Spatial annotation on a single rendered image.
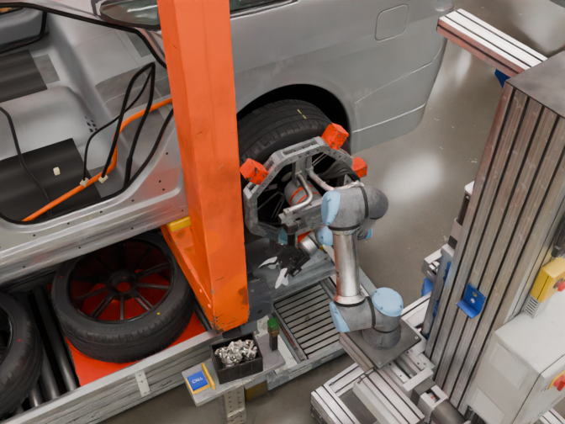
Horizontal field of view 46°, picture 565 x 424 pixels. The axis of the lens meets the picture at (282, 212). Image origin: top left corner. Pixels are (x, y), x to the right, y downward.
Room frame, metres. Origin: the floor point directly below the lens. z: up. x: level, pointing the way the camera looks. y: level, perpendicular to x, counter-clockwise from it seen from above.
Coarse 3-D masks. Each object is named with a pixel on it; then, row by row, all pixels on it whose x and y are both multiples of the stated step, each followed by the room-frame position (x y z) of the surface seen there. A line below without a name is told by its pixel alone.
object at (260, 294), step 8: (248, 264) 2.07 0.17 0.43; (248, 272) 2.02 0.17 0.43; (248, 280) 2.01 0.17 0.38; (256, 280) 1.99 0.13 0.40; (264, 280) 1.99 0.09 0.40; (248, 288) 1.94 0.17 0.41; (256, 288) 1.94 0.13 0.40; (264, 288) 1.94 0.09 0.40; (256, 296) 1.89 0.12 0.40; (264, 296) 1.90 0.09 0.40; (256, 304) 1.86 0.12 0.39; (264, 304) 1.87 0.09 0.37; (272, 304) 1.92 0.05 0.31; (256, 312) 1.85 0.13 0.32; (264, 312) 1.87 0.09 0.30; (256, 320) 1.85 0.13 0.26; (240, 328) 1.87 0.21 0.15; (248, 328) 1.89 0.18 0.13; (256, 328) 1.91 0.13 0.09
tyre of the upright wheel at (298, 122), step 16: (256, 112) 2.35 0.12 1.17; (272, 112) 2.34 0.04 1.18; (288, 112) 2.34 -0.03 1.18; (304, 112) 2.37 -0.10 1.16; (320, 112) 2.45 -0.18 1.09; (240, 128) 2.29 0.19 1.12; (256, 128) 2.25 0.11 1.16; (272, 128) 2.23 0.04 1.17; (288, 128) 2.23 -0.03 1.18; (304, 128) 2.24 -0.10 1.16; (320, 128) 2.28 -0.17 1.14; (240, 144) 2.21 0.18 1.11; (256, 144) 2.17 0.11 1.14; (272, 144) 2.16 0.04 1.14; (288, 144) 2.20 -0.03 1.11; (240, 160) 2.13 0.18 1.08; (256, 160) 2.12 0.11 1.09; (240, 176) 2.09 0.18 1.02
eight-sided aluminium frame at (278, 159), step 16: (304, 144) 2.19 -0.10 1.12; (320, 144) 2.19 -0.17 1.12; (272, 160) 2.10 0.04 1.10; (288, 160) 2.11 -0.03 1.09; (352, 160) 2.26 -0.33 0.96; (272, 176) 2.07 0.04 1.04; (256, 192) 2.03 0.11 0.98; (256, 208) 2.03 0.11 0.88; (256, 224) 2.03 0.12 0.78; (304, 224) 2.20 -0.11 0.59
